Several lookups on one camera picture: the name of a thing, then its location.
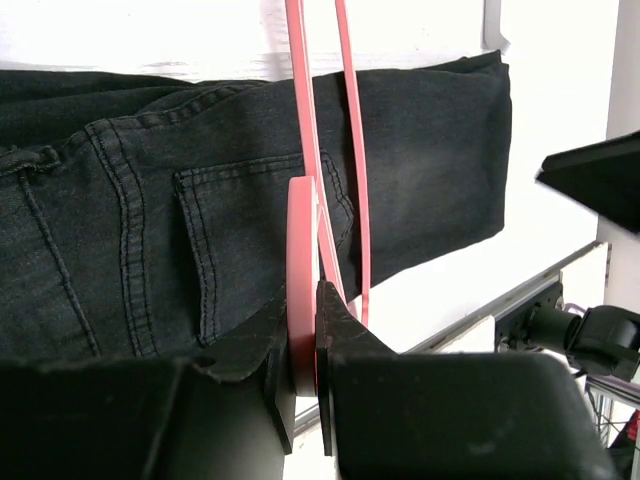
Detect black trousers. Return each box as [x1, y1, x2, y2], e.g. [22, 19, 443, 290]
[1, 52, 512, 359]

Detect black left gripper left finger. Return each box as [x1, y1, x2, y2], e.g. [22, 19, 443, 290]
[192, 287, 295, 455]

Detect pink hanger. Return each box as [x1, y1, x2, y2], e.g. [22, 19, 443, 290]
[285, 1, 371, 397]

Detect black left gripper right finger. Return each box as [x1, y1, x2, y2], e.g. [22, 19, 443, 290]
[315, 280, 397, 456]

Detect white rack foot bar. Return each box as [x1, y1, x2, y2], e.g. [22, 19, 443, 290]
[482, 0, 510, 54]

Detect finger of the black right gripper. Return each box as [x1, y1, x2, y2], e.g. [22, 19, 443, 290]
[536, 132, 640, 235]

